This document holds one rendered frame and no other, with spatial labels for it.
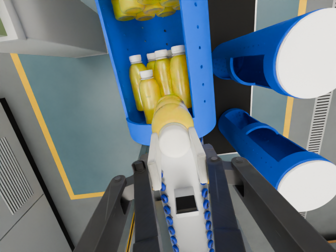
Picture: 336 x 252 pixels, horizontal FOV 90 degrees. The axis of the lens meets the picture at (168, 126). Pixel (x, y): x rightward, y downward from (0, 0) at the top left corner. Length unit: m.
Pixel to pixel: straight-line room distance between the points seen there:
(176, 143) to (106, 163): 1.85
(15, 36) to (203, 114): 0.65
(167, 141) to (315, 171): 0.83
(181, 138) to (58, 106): 1.81
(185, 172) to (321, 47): 0.70
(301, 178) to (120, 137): 1.50
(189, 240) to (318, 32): 1.14
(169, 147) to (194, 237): 1.02
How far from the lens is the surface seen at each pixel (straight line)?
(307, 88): 0.78
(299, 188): 0.98
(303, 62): 0.75
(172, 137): 0.20
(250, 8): 1.66
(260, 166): 1.02
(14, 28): 0.80
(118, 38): 0.61
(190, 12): 0.43
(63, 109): 1.95
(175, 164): 0.84
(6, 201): 2.12
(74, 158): 2.14
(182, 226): 1.12
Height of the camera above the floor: 1.63
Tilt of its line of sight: 70 degrees down
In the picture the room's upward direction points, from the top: 176 degrees clockwise
